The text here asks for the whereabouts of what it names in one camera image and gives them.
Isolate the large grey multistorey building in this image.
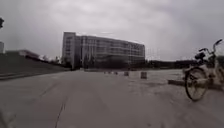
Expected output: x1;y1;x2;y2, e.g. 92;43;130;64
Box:
61;31;146;70

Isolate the row of stone bollards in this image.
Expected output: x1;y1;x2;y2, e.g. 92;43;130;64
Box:
102;70;148;80

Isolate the grey concrete paved road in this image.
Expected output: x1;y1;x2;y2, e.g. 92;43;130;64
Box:
0;68;224;128

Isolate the row of dark trees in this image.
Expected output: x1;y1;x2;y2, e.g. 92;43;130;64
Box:
145;59;202;70

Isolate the low concrete kerb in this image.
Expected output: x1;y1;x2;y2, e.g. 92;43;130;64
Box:
167;78;224;91

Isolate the yellow bicycle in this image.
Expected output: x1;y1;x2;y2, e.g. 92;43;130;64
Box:
184;38;224;102

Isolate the dark grass slope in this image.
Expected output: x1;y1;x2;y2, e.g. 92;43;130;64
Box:
0;53;70;80

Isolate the low distant building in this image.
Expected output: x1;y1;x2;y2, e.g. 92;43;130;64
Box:
5;49;41;60

